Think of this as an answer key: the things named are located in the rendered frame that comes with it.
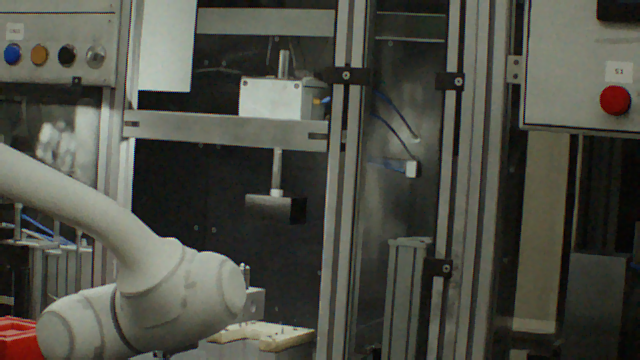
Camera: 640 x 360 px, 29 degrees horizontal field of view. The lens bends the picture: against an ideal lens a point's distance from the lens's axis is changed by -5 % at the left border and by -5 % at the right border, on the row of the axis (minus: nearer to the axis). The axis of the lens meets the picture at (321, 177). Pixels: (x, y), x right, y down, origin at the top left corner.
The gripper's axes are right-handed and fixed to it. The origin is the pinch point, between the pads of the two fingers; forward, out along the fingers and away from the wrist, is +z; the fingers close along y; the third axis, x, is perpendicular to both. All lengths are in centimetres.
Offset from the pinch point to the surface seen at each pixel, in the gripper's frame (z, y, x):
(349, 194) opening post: 1.1, 19.2, -22.3
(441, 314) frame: 1.7, 3.1, -37.7
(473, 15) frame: 1, 46, -40
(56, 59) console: 0.3, 37.4, 32.4
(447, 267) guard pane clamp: 0.6, 10.2, -38.4
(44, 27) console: 0, 43, 36
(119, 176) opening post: 1.5, 18.7, 18.5
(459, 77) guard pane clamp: 1, 37, -38
